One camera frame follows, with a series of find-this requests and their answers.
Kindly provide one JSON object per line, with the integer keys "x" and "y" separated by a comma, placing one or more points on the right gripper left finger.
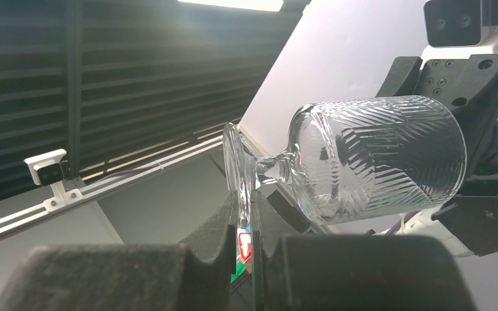
{"x": 194, "y": 274}

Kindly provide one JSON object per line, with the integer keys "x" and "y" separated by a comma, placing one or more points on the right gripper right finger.
{"x": 295, "y": 271}

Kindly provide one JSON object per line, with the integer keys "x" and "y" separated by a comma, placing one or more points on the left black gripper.
{"x": 467, "y": 87}

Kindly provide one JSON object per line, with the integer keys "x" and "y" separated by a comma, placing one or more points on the clear glass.
{"x": 357, "y": 159}

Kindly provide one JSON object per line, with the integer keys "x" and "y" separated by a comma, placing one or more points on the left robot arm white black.
{"x": 468, "y": 224}

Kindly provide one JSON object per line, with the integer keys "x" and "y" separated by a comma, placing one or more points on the ceiling light strip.
{"x": 258, "y": 5}

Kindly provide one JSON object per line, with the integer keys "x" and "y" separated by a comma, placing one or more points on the white external camera on rail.
{"x": 46, "y": 170}

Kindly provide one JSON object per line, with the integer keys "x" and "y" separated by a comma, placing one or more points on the overhead aluminium rail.
{"x": 18, "y": 221}

